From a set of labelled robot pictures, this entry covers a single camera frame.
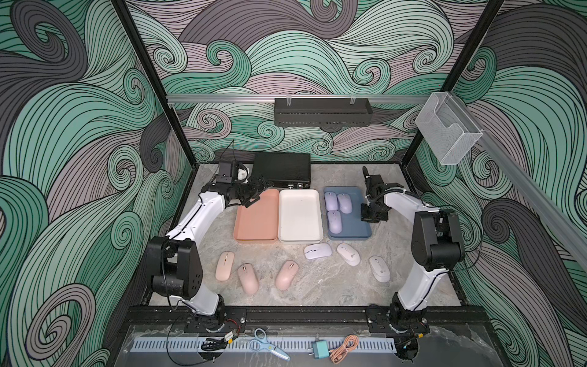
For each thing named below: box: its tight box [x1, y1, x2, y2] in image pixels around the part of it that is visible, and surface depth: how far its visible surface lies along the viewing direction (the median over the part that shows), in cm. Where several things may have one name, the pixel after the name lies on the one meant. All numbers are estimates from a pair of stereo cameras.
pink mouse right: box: [275, 259, 299, 292], surface depth 83 cm
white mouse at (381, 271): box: [368, 255, 391, 283], surface depth 84 cm
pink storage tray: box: [233, 188, 279, 243], surface depth 98 cm
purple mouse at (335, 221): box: [327, 210, 343, 234], surface depth 97 cm
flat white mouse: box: [304, 243, 333, 260], surface depth 89 cm
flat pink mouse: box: [215, 250, 236, 282], surface depth 85 cm
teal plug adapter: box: [312, 339, 330, 360], surface depth 68 cm
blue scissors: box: [248, 327, 292, 362], surface depth 71 cm
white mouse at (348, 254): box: [336, 242, 361, 267], surface depth 88 cm
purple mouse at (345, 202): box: [337, 192, 353, 215], surface depth 103 cm
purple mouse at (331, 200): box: [324, 191, 338, 212], surface depth 103 cm
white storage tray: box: [278, 188, 324, 244], surface depth 101 cm
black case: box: [252, 152, 312, 189], surface depth 116 cm
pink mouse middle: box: [237, 263, 260, 295], surface depth 82 cm
